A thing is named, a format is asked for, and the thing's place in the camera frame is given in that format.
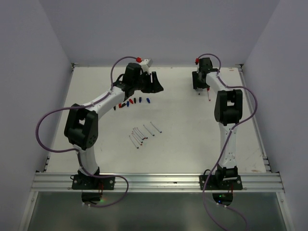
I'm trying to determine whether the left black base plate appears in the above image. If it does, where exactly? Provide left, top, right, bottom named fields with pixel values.
left=70, top=174, right=115, bottom=190

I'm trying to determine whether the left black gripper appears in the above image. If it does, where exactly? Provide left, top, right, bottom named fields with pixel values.
left=133, top=71, right=163, bottom=93

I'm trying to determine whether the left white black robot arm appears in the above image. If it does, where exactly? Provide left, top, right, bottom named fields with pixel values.
left=64, top=59, right=164, bottom=189

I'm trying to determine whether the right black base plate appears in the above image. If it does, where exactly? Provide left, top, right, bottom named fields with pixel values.
left=205, top=175, right=243, bottom=191

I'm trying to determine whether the aluminium mounting rail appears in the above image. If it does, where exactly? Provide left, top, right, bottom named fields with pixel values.
left=30, top=172, right=284, bottom=193

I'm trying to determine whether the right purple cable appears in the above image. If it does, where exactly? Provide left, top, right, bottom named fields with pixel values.
left=195, top=53, right=258, bottom=231

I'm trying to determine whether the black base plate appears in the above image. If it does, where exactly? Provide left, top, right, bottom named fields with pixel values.
left=70, top=174, right=115, bottom=190
left=205, top=175, right=243, bottom=191

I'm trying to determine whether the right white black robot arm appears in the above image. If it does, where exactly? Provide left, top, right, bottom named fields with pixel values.
left=192, top=57, right=243, bottom=190

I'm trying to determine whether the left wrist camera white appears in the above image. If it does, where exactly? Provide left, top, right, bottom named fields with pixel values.
left=140, top=58, right=153, bottom=73

